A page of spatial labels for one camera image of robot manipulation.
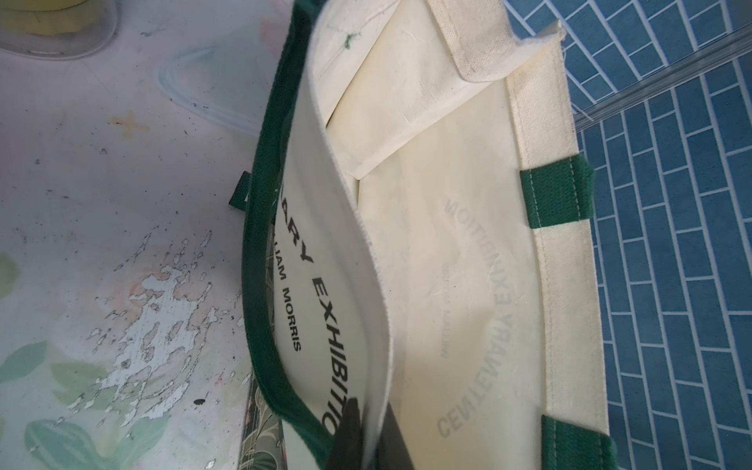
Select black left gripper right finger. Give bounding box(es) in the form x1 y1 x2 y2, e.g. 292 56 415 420
375 405 414 470

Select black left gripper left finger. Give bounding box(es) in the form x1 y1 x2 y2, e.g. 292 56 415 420
324 398 363 470

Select cream canvas tote bag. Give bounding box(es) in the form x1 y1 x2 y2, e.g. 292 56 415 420
237 1 618 469

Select yellow cup with markers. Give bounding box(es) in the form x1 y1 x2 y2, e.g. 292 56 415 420
1 0 119 60

